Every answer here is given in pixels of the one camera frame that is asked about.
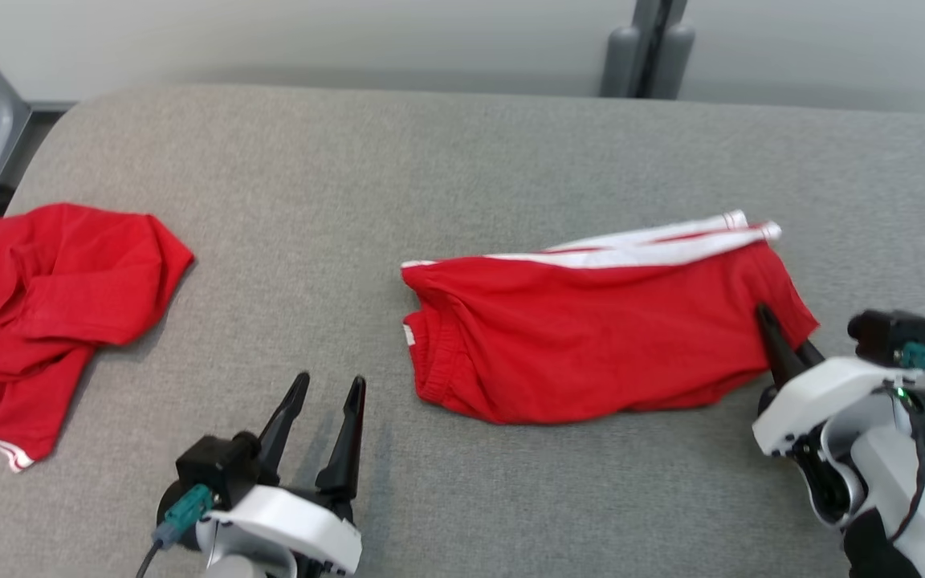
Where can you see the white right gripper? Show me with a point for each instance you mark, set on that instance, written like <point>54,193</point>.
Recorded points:
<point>808,401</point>

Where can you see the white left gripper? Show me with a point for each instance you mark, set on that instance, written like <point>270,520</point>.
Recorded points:
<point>294,522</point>

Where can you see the red shorts white stripes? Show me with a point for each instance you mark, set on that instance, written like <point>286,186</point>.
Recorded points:
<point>575,337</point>

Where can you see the red white baseball jersey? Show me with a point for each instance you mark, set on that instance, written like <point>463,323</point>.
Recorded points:
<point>69,273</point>

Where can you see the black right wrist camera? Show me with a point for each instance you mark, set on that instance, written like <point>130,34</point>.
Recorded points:
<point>888,333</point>

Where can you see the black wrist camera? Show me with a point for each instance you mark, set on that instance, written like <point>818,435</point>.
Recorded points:
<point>888,333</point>
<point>218,470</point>

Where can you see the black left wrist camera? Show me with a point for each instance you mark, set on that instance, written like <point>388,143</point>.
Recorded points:
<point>218,470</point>

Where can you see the grey partition post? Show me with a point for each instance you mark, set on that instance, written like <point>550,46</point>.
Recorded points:
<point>619,64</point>

